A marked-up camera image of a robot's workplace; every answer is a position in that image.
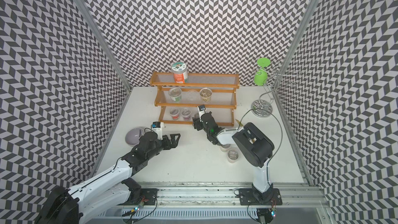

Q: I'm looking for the green plastic wine glass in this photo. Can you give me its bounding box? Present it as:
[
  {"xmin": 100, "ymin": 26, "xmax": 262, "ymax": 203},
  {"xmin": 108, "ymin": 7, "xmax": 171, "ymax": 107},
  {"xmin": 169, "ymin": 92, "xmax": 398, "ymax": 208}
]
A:
[{"xmin": 254, "ymin": 58, "xmax": 271, "ymax": 86}]

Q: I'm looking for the seed cup red label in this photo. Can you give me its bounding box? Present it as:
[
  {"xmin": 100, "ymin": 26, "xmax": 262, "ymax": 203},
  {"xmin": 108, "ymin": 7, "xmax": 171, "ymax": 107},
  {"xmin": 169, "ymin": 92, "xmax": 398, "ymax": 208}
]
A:
[{"xmin": 169, "ymin": 107, "xmax": 180, "ymax": 120}]

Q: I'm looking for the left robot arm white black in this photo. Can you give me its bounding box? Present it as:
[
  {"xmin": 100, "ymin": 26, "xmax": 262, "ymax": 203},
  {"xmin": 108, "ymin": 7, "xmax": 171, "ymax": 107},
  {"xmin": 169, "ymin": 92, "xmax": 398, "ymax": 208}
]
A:
[{"xmin": 34, "ymin": 131, "xmax": 181, "ymax": 224}]

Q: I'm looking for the lilac bowl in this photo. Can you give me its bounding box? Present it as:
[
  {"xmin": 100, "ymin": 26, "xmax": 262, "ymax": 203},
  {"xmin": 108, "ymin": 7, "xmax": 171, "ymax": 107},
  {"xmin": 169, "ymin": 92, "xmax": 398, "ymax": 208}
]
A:
[{"xmin": 125, "ymin": 127, "xmax": 145, "ymax": 147}]

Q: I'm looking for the clear plastic lid on shelf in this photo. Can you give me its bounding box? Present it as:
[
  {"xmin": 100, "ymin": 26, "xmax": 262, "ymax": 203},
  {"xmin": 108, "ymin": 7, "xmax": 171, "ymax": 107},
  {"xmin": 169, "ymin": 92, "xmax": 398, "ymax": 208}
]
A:
[{"xmin": 186, "ymin": 90, "xmax": 201, "ymax": 101}]

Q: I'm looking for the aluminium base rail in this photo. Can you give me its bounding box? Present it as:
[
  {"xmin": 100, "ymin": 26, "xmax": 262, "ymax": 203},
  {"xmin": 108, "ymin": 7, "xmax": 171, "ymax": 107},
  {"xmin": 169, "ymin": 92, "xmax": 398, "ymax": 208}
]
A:
[{"xmin": 90, "ymin": 183, "xmax": 335, "ymax": 224}]

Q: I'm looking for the tall seed jar orange label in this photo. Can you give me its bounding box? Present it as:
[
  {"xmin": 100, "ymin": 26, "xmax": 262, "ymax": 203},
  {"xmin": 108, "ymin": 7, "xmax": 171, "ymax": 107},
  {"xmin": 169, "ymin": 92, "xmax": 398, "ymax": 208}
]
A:
[{"xmin": 171, "ymin": 62, "xmax": 188, "ymax": 84}]

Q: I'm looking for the wooden two-tier shelf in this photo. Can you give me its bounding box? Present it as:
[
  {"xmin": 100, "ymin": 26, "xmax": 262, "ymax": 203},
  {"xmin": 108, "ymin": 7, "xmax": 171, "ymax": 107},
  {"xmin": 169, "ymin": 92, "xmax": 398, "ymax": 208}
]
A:
[{"xmin": 150, "ymin": 72, "xmax": 240, "ymax": 127}]

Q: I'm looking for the green label seed cup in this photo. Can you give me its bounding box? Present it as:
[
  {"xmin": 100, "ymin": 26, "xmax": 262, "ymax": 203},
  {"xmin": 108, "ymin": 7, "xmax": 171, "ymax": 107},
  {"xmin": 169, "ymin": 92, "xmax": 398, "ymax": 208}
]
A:
[{"xmin": 169, "ymin": 88, "xmax": 182, "ymax": 102}]

